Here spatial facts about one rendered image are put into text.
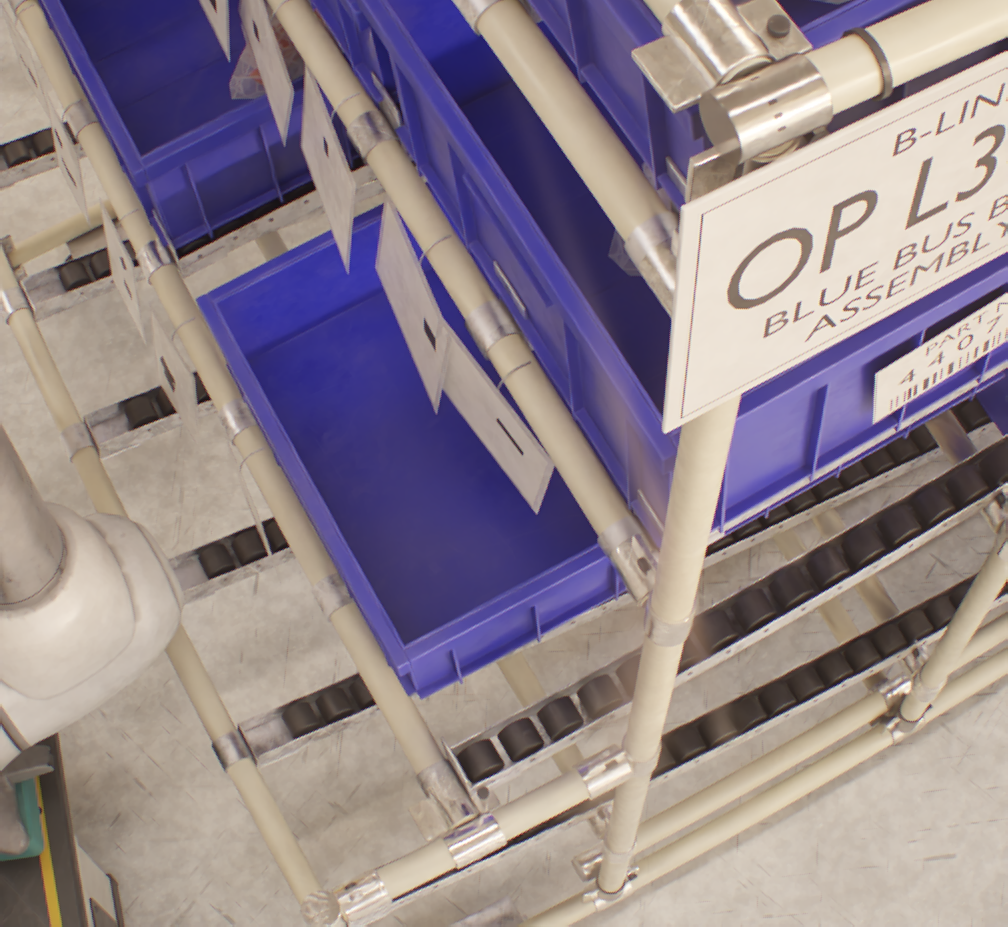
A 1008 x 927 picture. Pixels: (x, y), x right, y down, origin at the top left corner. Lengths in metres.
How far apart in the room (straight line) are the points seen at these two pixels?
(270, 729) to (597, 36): 1.12
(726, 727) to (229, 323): 0.66
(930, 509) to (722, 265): 0.88
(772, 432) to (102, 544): 0.74
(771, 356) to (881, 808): 1.47
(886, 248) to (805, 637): 1.54
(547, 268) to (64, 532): 0.69
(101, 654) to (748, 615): 0.58
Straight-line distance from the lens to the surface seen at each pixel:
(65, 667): 1.78
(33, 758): 1.97
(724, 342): 0.93
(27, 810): 1.99
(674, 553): 1.21
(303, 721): 1.94
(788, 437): 1.27
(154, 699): 2.45
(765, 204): 0.84
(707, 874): 2.36
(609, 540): 1.35
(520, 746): 1.63
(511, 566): 1.68
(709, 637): 1.66
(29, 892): 2.08
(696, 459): 1.08
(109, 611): 1.77
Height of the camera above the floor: 2.30
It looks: 65 degrees down
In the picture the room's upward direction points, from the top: 2 degrees counter-clockwise
